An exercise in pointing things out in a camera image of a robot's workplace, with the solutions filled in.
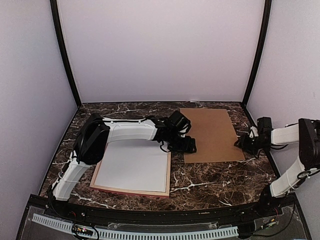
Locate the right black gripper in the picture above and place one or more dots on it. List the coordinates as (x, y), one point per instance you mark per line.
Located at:
(243, 142)

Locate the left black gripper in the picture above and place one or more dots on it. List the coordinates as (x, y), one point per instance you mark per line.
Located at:
(188, 147)

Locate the brown cardboard backing board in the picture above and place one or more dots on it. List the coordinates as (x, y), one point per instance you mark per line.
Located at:
(214, 136)

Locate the landscape photo print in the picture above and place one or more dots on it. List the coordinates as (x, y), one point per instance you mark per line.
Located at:
(132, 170)

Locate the pink wooden picture frame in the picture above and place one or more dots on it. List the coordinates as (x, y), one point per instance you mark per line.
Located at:
(132, 192)

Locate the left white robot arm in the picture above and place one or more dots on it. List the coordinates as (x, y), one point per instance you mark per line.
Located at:
(97, 132)

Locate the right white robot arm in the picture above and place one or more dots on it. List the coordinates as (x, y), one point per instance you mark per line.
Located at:
(300, 140)

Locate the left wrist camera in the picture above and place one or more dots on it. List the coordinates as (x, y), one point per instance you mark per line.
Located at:
(177, 123)

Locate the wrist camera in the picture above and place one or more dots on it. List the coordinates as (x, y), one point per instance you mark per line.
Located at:
(177, 123)
(264, 128)

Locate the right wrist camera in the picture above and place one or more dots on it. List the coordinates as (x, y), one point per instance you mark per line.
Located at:
(264, 128)

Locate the black front rail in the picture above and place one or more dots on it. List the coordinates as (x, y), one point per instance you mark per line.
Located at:
(241, 214)

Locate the right black corner post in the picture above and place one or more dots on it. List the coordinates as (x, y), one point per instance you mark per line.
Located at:
(259, 52)

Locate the black corner post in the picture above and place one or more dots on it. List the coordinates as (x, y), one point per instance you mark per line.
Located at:
(259, 52)
(63, 52)

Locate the white slotted cable duct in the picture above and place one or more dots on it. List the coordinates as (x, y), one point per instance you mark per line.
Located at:
(86, 232)

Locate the left black corner post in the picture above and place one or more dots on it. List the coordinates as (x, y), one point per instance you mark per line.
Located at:
(63, 52)

